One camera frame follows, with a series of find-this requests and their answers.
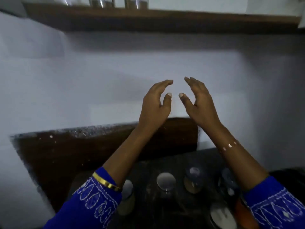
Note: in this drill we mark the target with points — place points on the person's left hand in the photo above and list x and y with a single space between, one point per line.
152 109

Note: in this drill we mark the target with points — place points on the person's right hand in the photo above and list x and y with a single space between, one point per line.
205 112

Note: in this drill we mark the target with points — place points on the garam masala jar grey lid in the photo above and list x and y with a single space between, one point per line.
194 180

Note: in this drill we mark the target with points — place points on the black pepper jar steel lid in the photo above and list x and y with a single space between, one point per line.
166 182

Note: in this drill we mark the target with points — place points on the black pepper jar grey lid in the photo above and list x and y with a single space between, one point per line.
227 186

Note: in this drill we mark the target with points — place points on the fennel jar steel lid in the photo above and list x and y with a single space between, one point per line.
127 195

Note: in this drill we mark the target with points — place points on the brown wooden cabinet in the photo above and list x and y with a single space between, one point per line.
166 20

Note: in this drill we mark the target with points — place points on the steel-lid brown pods spice jar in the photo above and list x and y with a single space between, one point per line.
136 2

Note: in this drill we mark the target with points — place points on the red chilli powder jar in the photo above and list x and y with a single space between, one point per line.
245 214

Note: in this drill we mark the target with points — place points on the steel-lid cinnamon jar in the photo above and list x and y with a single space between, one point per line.
101 1

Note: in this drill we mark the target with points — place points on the brown wooden cabinet door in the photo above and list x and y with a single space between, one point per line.
12 4
302 21

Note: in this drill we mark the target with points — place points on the grey-lid coriander powder jar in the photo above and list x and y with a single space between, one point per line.
62 0

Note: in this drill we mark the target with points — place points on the person's right forearm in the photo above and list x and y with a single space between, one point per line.
240 164

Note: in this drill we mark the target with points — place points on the person's left forearm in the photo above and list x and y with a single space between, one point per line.
126 155

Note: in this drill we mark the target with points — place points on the gold bangle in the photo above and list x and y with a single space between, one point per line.
106 182

